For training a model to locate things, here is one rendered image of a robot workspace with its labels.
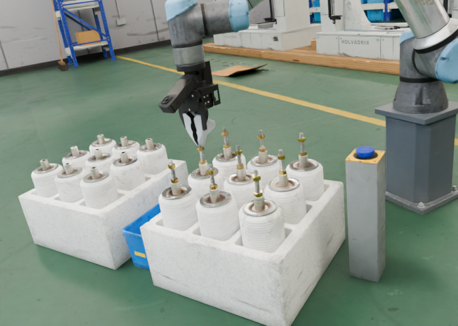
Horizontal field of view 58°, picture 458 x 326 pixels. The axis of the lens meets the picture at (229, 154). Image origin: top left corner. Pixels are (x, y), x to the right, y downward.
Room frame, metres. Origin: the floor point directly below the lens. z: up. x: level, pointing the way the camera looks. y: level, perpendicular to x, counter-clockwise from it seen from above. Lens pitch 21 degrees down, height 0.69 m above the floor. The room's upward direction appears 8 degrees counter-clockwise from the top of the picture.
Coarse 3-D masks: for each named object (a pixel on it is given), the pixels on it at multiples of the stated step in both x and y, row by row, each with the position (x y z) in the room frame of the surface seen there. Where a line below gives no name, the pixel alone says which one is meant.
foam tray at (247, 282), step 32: (160, 224) 0.94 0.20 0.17; (288, 224) 0.83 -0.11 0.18; (320, 224) 0.87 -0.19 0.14; (160, 256) 0.89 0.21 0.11; (192, 256) 0.83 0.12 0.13; (224, 256) 0.77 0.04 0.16; (256, 256) 0.73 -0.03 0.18; (288, 256) 0.73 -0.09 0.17; (320, 256) 0.86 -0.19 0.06; (192, 288) 0.84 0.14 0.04; (224, 288) 0.78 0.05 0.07; (256, 288) 0.73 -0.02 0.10; (288, 288) 0.72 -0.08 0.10; (256, 320) 0.74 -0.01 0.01; (288, 320) 0.71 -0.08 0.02
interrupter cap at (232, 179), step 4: (248, 172) 0.99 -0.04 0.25; (232, 176) 0.98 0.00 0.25; (236, 176) 0.98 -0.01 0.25; (248, 176) 0.97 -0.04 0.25; (228, 180) 0.96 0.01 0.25; (232, 180) 0.96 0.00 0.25; (236, 180) 0.96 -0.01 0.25; (244, 180) 0.96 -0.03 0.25; (248, 180) 0.94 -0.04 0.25; (252, 180) 0.94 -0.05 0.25; (232, 184) 0.94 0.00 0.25; (236, 184) 0.93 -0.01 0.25; (240, 184) 0.93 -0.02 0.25; (244, 184) 0.93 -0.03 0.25
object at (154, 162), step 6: (138, 150) 1.31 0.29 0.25; (156, 150) 1.28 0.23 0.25; (162, 150) 1.29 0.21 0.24; (138, 156) 1.29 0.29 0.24; (144, 156) 1.27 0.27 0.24; (150, 156) 1.27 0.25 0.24; (156, 156) 1.28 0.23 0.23; (162, 156) 1.29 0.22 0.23; (144, 162) 1.27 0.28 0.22; (150, 162) 1.27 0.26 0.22; (156, 162) 1.27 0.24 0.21; (162, 162) 1.29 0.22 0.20; (144, 168) 1.28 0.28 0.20; (150, 168) 1.27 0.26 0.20; (156, 168) 1.27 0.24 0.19; (162, 168) 1.28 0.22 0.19; (150, 174) 1.27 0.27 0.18; (156, 174) 1.27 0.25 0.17
